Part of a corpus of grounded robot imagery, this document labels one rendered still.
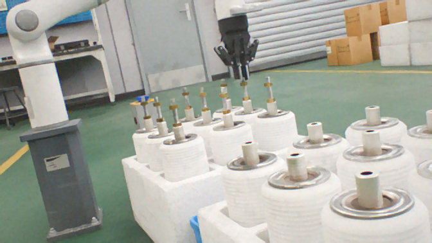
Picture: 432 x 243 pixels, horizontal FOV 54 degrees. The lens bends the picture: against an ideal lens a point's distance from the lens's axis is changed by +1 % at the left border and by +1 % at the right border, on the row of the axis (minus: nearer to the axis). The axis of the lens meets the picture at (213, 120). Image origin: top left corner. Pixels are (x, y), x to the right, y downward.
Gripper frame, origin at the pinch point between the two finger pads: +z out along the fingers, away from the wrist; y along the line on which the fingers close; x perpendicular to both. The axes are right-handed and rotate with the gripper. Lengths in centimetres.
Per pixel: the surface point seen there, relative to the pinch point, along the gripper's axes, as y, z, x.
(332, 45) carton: -324, 11, -252
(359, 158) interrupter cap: 23, 10, 52
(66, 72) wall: -90, -16, -514
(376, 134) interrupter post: 20, 8, 53
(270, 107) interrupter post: 2.7, 8.3, 12.3
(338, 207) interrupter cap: 36, 10, 60
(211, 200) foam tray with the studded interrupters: 24.9, 22.5, 15.9
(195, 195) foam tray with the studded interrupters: 28.0, 20.2, 15.4
